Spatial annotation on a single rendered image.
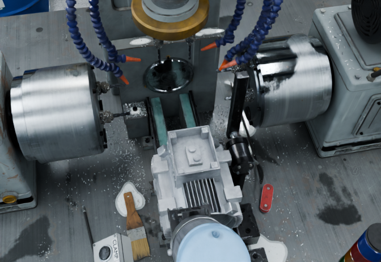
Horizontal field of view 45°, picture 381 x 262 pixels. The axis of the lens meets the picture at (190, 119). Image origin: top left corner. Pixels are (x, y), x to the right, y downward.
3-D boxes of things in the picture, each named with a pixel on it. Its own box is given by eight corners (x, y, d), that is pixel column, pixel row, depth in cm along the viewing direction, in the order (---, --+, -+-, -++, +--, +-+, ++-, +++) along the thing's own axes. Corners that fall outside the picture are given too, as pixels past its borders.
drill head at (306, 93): (207, 84, 147) (211, 25, 127) (329, 66, 153) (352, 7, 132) (226, 150, 133) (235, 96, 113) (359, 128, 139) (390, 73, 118)
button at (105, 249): (102, 249, 102) (97, 248, 101) (113, 245, 101) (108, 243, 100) (104, 263, 101) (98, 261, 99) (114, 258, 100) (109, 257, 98)
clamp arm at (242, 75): (225, 131, 127) (234, 70, 107) (236, 130, 128) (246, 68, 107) (228, 142, 125) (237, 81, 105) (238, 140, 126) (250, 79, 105)
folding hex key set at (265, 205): (269, 214, 135) (270, 211, 133) (258, 211, 135) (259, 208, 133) (273, 187, 140) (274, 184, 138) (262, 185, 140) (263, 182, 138)
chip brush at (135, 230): (118, 195, 137) (118, 194, 136) (135, 191, 138) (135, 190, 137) (133, 262, 126) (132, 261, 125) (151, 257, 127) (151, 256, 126)
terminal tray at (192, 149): (166, 147, 115) (165, 131, 109) (208, 140, 116) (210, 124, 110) (175, 190, 108) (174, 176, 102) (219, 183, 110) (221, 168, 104)
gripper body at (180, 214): (206, 201, 86) (217, 207, 74) (212, 248, 85) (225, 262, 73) (164, 208, 85) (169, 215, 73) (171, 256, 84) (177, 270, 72)
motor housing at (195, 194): (152, 179, 127) (148, 142, 111) (220, 168, 129) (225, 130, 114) (165, 250, 116) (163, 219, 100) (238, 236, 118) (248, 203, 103)
